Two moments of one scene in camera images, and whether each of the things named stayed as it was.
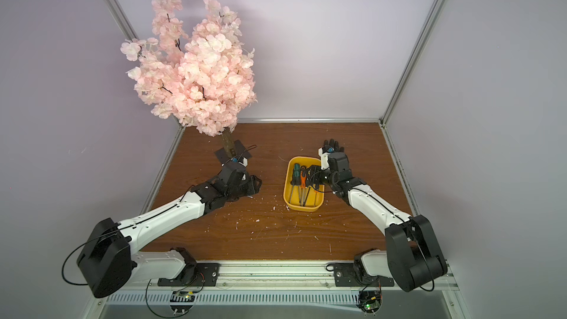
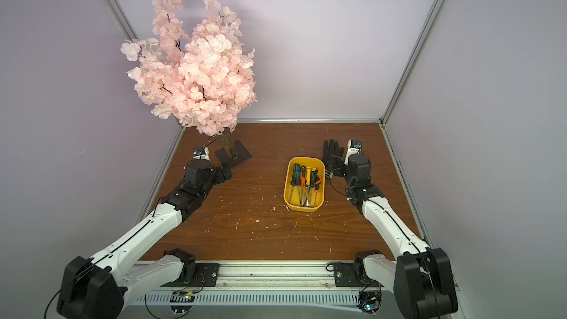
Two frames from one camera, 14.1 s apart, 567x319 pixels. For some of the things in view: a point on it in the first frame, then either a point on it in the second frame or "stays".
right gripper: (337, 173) to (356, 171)
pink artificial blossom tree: (204, 80) stays
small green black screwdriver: (297, 178) stays
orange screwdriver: (302, 190) stays
